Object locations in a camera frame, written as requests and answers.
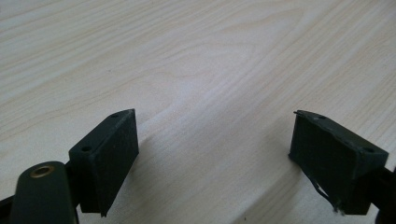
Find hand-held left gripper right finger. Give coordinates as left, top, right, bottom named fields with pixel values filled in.
left=288, top=109, right=389, bottom=216

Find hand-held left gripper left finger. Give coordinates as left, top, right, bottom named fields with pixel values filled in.
left=68, top=108, right=140, bottom=218

